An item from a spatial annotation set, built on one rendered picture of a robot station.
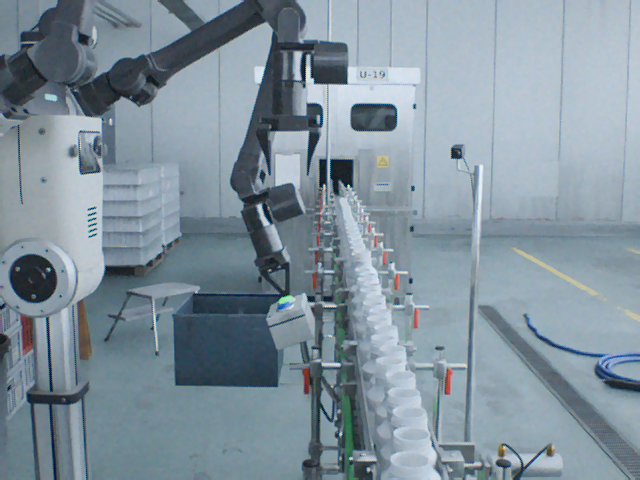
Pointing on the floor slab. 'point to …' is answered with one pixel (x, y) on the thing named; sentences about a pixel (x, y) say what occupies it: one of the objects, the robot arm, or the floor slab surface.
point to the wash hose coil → (602, 362)
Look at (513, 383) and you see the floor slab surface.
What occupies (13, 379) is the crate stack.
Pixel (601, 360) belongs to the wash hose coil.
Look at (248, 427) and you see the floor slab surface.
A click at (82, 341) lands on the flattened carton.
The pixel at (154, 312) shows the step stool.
